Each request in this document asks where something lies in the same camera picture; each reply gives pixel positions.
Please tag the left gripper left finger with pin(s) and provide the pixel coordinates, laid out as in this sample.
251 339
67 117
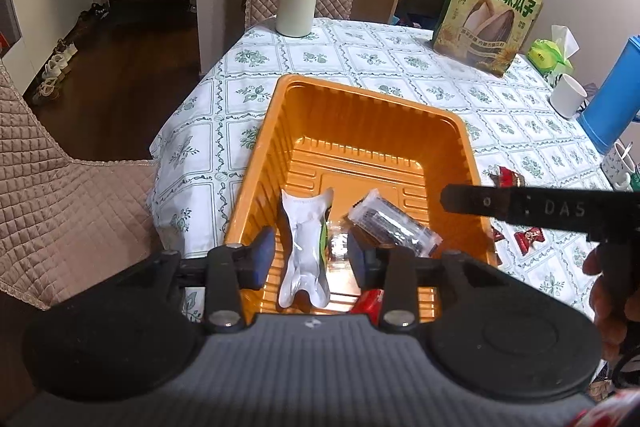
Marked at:
229 269

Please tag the floral white tablecloth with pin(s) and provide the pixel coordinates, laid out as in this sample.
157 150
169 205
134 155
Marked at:
204 148

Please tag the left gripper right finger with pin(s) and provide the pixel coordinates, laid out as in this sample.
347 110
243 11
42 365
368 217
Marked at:
393 269

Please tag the blue thermos jug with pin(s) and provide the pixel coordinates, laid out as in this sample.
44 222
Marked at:
616 104

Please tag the red square snack packet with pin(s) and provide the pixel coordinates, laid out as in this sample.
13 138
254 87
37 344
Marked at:
369 303

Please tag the orange plastic tray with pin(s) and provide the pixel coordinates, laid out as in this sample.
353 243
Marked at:
319 134

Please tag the green tissue pack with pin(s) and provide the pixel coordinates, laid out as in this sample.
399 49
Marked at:
551 57

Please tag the quilted chair near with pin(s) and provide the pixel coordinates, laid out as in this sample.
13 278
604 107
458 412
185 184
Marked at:
66 224

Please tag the clear dark snack packet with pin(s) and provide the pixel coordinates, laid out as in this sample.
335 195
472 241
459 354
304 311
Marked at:
390 225

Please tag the red patterned candy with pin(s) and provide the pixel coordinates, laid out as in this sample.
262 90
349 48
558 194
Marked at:
528 238

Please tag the sunflower seed bag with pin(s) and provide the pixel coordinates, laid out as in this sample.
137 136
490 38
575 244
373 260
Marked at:
485 34

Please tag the right hand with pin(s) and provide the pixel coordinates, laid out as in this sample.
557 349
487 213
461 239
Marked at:
613 331

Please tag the small brown candy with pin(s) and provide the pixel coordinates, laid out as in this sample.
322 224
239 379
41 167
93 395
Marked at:
338 252

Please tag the white silver snack wrapper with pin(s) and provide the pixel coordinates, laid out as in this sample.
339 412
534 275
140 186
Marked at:
306 266

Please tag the white mug with spoon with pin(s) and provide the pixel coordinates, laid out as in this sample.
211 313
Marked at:
618 166

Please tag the red large candy packet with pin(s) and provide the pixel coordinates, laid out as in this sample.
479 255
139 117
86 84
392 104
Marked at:
505 177

